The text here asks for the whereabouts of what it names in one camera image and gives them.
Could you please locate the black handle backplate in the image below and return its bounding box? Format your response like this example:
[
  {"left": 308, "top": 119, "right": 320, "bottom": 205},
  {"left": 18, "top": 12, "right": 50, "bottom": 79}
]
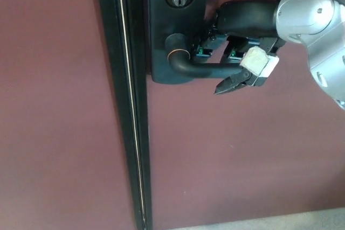
[{"left": 147, "top": 0, "right": 208, "bottom": 85}]

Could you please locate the maroon door leaf with handle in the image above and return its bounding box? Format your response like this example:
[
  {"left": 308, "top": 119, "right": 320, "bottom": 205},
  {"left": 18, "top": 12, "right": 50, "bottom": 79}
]
[{"left": 147, "top": 0, "right": 345, "bottom": 230}]

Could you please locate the black door edge strip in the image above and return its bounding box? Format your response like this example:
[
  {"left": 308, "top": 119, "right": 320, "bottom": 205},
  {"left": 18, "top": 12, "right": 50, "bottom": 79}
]
[
  {"left": 93, "top": 0, "right": 148, "bottom": 230},
  {"left": 118, "top": 0, "right": 155, "bottom": 230}
]

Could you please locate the black lever door handle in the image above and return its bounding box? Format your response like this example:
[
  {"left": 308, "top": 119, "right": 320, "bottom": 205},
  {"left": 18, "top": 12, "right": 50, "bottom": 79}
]
[{"left": 164, "top": 33, "right": 245, "bottom": 79}]

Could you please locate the plain maroon door leaf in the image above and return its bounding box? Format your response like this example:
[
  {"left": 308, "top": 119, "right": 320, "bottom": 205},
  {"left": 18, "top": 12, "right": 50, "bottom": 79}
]
[{"left": 0, "top": 0, "right": 143, "bottom": 230}]

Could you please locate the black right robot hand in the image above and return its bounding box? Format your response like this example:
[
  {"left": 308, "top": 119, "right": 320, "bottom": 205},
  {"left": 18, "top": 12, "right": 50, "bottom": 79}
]
[{"left": 189, "top": 0, "right": 287, "bottom": 96}]

